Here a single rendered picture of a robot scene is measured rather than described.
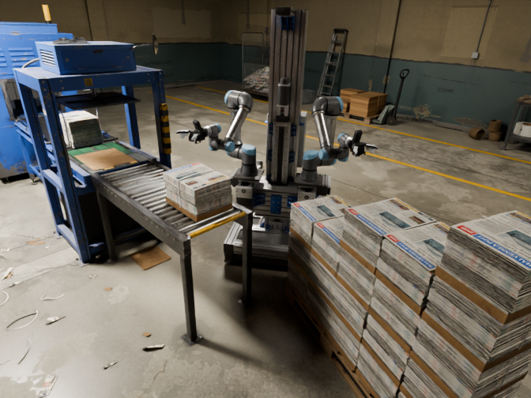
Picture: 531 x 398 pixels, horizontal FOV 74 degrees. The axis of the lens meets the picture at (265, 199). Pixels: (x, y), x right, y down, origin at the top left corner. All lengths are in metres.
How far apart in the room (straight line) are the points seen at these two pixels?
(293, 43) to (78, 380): 2.62
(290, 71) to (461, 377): 2.17
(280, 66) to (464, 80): 6.22
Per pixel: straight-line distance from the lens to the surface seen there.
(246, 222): 2.40
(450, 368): 1.72
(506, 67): 8.46
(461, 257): 1.48
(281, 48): 2.82
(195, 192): 2.17
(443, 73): 8.77
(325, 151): 2.52
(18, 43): 5.31
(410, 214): 1.99
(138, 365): 2.56
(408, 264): 1.66
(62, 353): 2.80
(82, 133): 3.90
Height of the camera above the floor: 1.93
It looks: 26 degrees down
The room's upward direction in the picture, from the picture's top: 2 degrees clockwise
